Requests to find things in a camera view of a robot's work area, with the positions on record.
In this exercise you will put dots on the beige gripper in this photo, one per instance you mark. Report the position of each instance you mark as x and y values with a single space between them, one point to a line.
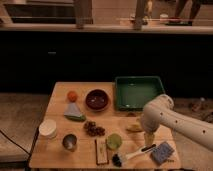
149 139

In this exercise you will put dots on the yellow banana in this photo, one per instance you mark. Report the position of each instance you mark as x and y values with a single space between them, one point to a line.
134 128

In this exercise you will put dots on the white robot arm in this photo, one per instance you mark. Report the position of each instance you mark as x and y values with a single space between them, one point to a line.
159 111

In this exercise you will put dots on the green plastic cup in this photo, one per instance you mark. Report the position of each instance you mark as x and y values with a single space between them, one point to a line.
114 141

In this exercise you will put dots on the metal cup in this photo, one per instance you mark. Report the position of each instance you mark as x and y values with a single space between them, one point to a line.
69 142

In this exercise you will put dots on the blue sponge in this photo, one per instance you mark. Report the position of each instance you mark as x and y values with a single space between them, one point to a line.
161 153

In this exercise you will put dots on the white black dish brush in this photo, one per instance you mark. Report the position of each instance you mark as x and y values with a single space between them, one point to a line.
119 159

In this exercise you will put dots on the brown rectangular block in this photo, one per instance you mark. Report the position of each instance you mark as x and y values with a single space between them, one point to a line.
101 152

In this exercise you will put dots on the green plastic tray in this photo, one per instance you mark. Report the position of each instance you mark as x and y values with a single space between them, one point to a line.
133 92

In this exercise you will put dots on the brown grape bunch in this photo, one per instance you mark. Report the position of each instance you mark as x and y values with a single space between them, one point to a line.
92 129

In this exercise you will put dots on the dark red bowl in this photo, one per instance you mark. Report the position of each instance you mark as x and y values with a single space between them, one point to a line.
97 100

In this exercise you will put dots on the wooden table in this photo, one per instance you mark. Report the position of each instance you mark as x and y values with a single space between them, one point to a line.
50 153

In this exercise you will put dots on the blue green cloth wedge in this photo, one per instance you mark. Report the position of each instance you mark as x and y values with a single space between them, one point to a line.
73 112

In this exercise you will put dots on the orange fruit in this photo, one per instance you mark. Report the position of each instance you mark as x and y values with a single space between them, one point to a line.
72 96

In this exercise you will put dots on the white round container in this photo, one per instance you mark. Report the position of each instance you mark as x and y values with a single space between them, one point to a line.
48 128

